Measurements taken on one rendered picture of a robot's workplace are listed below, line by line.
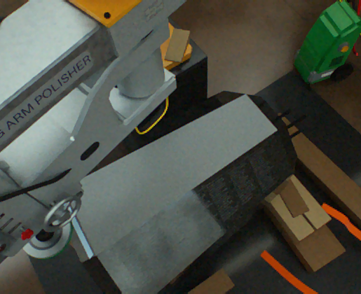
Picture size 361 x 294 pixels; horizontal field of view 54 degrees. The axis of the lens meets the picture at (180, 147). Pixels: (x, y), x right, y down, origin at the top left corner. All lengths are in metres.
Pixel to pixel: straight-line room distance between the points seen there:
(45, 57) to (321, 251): 1.94
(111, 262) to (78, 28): 1.02
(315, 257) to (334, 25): 1.53
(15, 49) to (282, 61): 2.47
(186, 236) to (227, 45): 1.95
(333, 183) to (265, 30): 1.50
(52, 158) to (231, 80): 2.06
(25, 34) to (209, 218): 1.11
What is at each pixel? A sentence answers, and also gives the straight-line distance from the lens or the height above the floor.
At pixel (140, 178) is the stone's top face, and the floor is 0.87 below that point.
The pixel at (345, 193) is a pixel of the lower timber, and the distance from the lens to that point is 2.54.
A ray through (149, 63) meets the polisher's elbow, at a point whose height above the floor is 1.46.
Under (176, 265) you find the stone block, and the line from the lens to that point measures 1.72.
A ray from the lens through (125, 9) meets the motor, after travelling 0.92.
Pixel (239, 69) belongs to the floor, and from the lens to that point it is 3.02.
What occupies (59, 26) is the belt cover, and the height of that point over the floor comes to 1.74.
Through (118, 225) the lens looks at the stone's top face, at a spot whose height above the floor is 0.87.
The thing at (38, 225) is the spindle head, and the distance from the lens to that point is 1.31.
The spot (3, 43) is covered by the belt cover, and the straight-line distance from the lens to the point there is 0.99.
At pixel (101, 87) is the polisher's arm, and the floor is 1.54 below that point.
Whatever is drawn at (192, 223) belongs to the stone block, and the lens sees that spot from 1.65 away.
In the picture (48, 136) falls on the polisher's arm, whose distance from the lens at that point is 1.15.
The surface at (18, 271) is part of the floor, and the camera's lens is 2.67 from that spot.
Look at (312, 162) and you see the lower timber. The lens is 2.56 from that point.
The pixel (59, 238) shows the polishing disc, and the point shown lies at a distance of 1.59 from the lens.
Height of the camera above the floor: 2.36
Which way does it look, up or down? 64 degrees down
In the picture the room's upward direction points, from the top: 9 degrees counter-clockwise
